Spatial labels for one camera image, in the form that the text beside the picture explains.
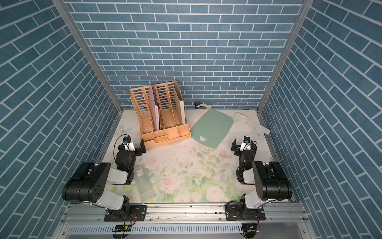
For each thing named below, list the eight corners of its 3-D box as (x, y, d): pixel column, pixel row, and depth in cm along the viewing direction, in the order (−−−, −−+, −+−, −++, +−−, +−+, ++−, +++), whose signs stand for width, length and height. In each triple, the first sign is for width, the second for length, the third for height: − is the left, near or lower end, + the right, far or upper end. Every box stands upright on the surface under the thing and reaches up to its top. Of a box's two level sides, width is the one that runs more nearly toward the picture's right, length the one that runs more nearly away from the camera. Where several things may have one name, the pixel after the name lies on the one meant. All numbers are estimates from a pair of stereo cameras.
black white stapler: (194, 109, 124) (194, 105, 121) (194, 106, 127) (194, 102, 123) (211, 109, 124) (212, 105, 121) (211, 106, 127) (211, 102, 123)
